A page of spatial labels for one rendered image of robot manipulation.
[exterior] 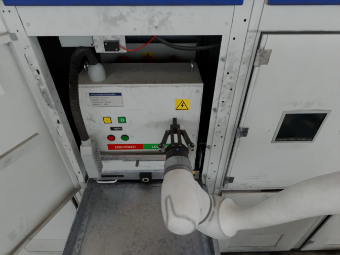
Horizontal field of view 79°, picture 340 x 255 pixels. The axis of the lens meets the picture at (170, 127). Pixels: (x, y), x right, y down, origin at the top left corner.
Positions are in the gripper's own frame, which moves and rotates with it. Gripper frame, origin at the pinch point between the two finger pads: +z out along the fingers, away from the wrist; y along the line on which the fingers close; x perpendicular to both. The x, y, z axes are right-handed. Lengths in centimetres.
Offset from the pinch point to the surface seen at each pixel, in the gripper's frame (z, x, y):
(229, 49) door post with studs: -0.4, 29.9, 16.6
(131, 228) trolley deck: -21.9, -38.3, -18.9
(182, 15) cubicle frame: -0.4, 39.2, 1.7
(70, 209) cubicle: -2, -55, -57
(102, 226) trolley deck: -21, -38, -32
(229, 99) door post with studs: -0.4, 11.8, 19.7
